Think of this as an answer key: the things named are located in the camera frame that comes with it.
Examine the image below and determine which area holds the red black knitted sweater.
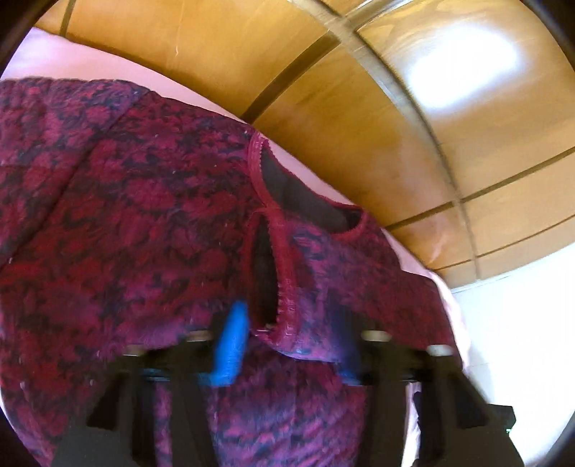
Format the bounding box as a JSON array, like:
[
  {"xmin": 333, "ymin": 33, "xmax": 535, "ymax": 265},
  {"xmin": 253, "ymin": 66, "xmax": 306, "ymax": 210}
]
[{"xmin": 0, "ymin": 76, "xmax": 463, "ymax": 467}]

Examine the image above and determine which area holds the pink bedsheet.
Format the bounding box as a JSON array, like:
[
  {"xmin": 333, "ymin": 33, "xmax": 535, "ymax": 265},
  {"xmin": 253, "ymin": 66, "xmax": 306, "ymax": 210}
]
[{"xmin": 0, "ymin": 33, "xmax": 473, "ymax": 467}]

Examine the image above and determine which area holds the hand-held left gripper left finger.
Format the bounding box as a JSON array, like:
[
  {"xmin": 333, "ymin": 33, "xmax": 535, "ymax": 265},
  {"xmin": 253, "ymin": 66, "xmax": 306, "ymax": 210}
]
[{"xmin": 51, "ymin": 301, "xmax": 250, "ymax": 467}]

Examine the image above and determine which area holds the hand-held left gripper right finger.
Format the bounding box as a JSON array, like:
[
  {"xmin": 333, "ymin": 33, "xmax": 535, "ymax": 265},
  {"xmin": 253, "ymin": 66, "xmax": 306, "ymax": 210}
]
[{"xmin": 333, "ymin": 330, "xmax": 524, "ymax": 467}]

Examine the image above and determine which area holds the wooden panelled wardrobe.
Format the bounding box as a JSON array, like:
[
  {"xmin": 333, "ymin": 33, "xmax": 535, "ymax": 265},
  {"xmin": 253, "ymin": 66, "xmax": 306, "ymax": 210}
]
[{"xmin": 33, "ymin": 0, "xmax": 575, "ymax": 292}]

